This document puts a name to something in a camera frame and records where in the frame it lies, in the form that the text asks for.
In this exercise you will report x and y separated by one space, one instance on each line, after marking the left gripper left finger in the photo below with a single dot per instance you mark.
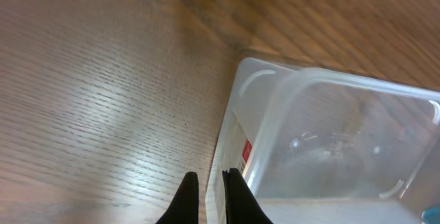
184 207

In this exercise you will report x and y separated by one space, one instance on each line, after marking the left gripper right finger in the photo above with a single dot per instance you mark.
240 205

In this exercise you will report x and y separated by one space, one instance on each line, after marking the clear plastic container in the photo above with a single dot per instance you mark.
321 146

